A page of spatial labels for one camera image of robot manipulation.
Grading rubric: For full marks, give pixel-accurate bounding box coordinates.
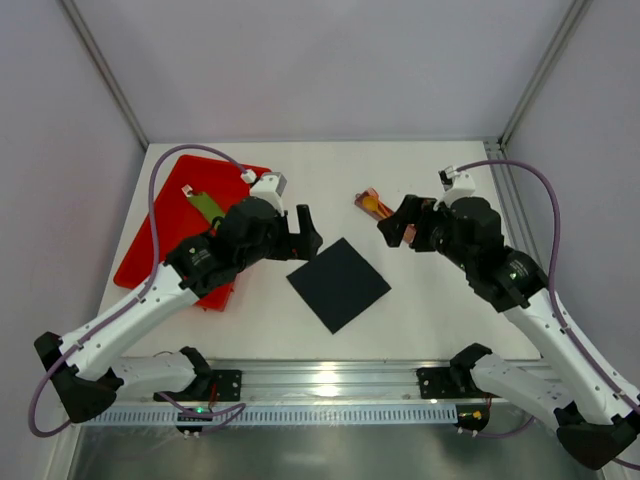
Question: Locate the right aluminium frame post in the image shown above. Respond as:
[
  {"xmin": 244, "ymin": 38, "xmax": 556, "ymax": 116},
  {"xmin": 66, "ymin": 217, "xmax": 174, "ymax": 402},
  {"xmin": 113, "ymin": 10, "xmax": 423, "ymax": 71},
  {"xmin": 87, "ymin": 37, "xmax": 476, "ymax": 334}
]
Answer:
[{"xmin": 498, "ymin": 0, "xmax": 592, "ymax": 150}]

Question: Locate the aluminium mounting rail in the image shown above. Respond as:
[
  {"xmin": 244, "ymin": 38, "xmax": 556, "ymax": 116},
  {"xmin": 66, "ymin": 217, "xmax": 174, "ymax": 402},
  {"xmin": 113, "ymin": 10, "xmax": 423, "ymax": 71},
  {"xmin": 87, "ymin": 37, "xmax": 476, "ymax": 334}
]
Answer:
[{"xmin": 119, "ymin": 357, "xmax": 556, "ymax": 404}]

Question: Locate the orange plastic fork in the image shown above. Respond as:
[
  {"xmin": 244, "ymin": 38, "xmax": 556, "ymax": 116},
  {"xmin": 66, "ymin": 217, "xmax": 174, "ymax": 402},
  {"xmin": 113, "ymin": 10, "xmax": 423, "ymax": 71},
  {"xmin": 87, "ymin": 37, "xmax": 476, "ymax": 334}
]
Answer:
[{"xmin": 375, "ymin": 199, "xmax": 393, "ymax": 218}]

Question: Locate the yellow plastic spoon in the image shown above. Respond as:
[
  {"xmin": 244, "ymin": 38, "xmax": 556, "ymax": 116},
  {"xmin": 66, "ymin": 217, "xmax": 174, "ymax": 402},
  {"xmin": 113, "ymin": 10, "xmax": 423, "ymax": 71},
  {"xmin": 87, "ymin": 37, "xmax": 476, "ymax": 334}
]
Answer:
[{"xmin": 362, "ymin": 196, "xmax": 381, "ymax": 218}]

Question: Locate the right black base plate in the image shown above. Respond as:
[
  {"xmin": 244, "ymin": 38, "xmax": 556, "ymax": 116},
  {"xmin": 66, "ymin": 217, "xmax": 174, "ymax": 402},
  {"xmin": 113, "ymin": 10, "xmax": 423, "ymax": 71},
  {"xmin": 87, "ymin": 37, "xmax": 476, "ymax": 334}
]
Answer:
[{"xmin": 416, "ymin": 367, "xmax": 481, "ymax": 399}]

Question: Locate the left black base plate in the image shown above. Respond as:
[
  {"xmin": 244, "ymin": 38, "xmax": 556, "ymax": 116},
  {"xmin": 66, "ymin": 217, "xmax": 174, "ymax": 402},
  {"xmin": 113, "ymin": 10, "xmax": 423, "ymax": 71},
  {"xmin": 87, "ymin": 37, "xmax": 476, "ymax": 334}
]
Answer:
[{"xmin": 153, "ymin": 369, "xmax": 242, "ymax": 403}]

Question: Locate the brown utensil holder box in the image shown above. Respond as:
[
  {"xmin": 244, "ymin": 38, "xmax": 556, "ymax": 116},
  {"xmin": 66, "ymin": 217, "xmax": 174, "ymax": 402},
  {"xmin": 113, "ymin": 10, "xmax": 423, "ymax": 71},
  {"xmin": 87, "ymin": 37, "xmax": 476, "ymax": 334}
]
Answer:
[{"xmin": 354, "ymin": 188, "xmax": 394, "ymax": 221}]

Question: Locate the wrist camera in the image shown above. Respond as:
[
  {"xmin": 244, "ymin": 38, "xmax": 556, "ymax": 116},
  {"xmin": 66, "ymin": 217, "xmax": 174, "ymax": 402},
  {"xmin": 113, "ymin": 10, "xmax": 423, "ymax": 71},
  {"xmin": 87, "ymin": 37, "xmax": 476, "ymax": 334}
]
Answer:
[
  {"xmin": 241, "ymin": 169, "xmax": 287, "ymax": 210},
  {"xmin": 437, "ymin": 166, "xmax": 476, "ymax": 207}
]

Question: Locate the aluminium frame post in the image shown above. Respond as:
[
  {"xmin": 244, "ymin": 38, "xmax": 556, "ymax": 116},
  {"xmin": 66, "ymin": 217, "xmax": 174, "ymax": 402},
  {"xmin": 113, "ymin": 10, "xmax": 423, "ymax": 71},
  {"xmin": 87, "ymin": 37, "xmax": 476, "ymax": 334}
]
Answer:
[
  {"xmin": 498, "ymin": 0, "xmax": 592, "ymax": 150},
  {"xmin": 57, "ymin": 0, "xmax": 150, "ymax": 151}
]

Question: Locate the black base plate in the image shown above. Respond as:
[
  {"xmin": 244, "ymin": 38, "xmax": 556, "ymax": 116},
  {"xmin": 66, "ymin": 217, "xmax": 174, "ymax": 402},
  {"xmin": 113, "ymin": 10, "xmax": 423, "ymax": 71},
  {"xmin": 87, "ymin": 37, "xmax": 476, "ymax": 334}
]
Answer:
[
  {"xmin": 153, "ymin": 369, "xmax": 242, "ymax": 403},
  {"xmin": 416, "ymin": 367, "xmax": 481, "ymax": 399}
]

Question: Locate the left aluminium frame post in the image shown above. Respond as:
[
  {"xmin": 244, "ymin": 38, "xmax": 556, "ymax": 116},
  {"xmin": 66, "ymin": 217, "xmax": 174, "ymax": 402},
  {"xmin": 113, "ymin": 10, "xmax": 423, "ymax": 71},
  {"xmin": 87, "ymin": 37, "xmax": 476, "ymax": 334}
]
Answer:
[{"xmin": 57, "ymin": 0, "xmax": 150, "ymax": 151}]

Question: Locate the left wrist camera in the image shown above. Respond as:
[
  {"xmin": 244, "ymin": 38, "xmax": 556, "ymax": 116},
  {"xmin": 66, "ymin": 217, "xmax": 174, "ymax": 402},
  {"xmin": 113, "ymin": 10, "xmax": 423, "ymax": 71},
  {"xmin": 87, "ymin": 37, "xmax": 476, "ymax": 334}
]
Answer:
[{"xmin": 241, "ymin": 169, "xmax": 287, "ymax": 210}]

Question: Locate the perforated cable duct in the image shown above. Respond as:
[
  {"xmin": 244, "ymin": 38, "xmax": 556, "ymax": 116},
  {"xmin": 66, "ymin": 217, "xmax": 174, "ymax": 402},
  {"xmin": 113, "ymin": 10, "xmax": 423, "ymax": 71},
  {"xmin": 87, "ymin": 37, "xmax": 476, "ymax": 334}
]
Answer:
[{"xmin": 86, "ymin": 402, "xmax": 458, "ymax": 427}]

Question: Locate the red plastic tray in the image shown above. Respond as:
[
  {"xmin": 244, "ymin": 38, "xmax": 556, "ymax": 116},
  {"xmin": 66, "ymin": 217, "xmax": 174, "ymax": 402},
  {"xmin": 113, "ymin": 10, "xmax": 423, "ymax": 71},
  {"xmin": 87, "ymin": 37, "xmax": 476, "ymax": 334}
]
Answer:
[{"xmin": 113, "ymin": 154, "xmax": 249, "ymax": 289}]

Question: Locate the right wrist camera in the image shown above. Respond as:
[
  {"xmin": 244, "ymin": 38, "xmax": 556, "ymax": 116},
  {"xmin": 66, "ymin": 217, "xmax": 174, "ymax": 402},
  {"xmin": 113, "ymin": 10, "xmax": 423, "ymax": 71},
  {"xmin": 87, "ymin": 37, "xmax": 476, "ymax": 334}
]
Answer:
[{"xmin": 437, "ymin": 166, "xmax": 476, "ymax": 207}]

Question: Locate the black paper napkin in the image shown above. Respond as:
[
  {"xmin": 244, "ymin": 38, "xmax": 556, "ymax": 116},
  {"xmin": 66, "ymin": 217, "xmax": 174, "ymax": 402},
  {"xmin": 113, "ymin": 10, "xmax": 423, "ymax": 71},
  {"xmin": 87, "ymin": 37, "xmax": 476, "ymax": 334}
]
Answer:
[{"xmin": 287, "ymin": 238, "xmax": 391, "ymax": 334}]

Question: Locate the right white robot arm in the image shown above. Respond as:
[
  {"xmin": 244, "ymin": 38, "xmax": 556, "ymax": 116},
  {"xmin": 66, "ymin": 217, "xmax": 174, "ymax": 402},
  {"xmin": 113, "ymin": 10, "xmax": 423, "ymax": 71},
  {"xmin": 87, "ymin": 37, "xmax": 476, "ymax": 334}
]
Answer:
[{"xmin": 378, "ymin": 195, "xmax": 639, "ymax": 470}]

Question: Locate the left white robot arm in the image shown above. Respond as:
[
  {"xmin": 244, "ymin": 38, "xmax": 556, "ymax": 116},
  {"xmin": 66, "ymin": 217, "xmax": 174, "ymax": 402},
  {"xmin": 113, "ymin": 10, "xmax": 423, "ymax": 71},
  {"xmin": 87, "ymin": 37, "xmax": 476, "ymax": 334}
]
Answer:
[{"xmin": 34, "ymin": 196, "xmax": 322, "ymax": 423}]

